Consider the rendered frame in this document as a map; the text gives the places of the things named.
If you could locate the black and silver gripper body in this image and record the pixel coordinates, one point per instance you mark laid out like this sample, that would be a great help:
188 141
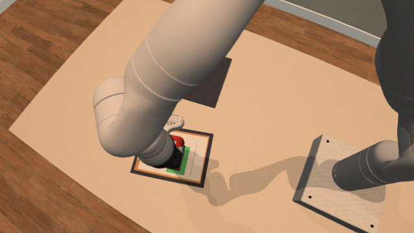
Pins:
171 156

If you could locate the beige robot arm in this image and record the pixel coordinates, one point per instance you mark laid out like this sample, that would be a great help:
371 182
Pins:
194 36

